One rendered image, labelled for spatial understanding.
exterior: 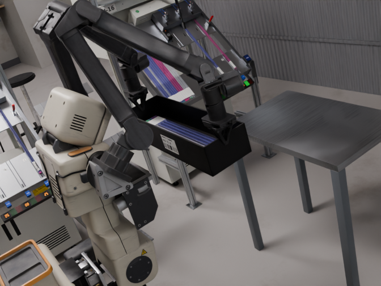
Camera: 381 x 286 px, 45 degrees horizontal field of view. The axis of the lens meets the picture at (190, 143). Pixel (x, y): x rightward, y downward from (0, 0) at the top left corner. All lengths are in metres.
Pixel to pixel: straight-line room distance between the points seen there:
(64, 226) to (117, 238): 1.53
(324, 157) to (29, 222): 1.86
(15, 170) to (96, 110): 1.28
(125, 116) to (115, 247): 0.49
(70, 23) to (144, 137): 0.37
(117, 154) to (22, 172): 1.35
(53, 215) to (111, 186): 1.72
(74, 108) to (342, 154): 1.04
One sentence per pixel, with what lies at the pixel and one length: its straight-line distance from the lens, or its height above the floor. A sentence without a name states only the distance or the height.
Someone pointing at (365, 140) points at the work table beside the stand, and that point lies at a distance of 1.95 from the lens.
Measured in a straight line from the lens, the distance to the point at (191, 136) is 1.66.
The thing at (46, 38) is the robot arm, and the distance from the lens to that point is 1.52.
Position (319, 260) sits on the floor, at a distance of 2.59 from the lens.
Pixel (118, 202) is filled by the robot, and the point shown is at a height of 1.01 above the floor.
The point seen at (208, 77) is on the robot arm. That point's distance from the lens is 1.36.
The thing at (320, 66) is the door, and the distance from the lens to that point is 4.46.
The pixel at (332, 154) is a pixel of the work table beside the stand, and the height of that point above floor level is 0.80.
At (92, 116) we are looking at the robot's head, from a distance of 1.42.
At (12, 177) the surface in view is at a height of 0.78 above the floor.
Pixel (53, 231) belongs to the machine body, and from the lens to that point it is 3.09.
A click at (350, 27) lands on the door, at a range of 4.12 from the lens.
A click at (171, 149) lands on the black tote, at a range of 1.64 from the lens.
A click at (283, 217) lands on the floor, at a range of 2.89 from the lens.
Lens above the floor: 1.78
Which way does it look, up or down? 26 degrees down
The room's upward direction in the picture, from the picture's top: 17 degrees counter-clockwise
